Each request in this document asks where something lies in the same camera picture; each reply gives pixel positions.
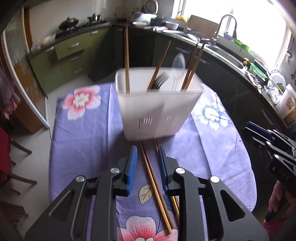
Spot black plastic fork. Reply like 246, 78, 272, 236
153, 71, 170, 89

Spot clear plastic spoon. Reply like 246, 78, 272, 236
172, 53, 186, 91

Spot dark brown chopstick red end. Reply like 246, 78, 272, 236
124, 27, 130, 93

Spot steel kitchen sink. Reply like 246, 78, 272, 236
206, 45, 244, 69

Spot tall steel kitchen faucet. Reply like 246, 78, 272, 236
211, 14, 237, 46

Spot person right hand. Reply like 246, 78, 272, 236
267, 180, 296, 218

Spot purple floral tablecloth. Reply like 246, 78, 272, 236
49, 82, 258, 241

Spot white plastic utensil holder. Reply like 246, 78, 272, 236
115, 67, 204, 141

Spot wooden cutting board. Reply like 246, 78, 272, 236
187, 15, 218, 38

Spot green drawer cabinet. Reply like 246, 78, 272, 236
28, 26, 114, 94

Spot white bowl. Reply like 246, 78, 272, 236
165, 21, 179, 30

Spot red wooden chair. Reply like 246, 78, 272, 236
1, 128, 37, 226

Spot white plate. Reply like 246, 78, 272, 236
132, 21, 149, 27

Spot checkered purple apron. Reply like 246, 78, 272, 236
1, 67, 21, 120

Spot black rice cooker pot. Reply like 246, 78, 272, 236
150, 18, 166, 26

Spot white rice cooker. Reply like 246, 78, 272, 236
130, 0, 159, 24

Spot gas stove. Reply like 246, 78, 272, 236
55, 21, 111, 39

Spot small steel pot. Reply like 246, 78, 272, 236
87, 14, 100, 24

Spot black wok with lid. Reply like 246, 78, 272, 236
59, 17, 79, 31

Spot sliding glass door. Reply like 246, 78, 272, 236
1, 7, 50, 133

